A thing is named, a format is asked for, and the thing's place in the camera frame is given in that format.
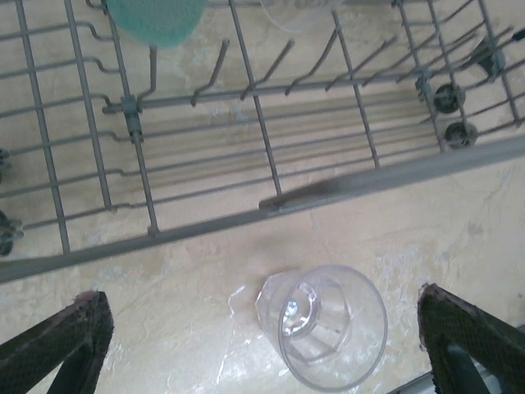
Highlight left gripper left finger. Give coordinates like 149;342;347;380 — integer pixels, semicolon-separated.
0;290;114;394

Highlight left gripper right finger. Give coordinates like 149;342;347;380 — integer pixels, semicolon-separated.
417;282;525;394

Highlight clear faceted plastic cup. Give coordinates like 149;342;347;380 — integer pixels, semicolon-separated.
254;264;390;391

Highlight teal plastic cup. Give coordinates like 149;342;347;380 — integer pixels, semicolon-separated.
104;0;206;49

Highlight grey wire dish rack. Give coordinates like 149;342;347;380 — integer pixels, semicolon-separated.
0;0;525;284

